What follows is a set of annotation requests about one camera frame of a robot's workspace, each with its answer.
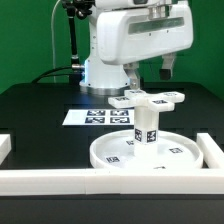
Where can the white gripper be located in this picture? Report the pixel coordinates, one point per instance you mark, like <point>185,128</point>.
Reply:
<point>132,35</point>

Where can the white cross-shaped table base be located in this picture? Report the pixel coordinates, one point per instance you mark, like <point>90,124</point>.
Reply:
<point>159,102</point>

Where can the white round table top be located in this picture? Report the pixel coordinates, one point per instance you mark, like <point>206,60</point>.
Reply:
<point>119,150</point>

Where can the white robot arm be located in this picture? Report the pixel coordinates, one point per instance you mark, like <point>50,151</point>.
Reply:
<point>106,79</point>

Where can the white marker sheet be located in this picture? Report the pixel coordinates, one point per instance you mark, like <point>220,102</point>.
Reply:
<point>80,117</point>

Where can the white U-shaped boundary fence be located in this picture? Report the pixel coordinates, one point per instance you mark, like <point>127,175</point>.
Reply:
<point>208,180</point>

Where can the black camera stand pole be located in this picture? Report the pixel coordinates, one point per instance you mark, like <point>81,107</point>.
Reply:
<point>80,9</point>

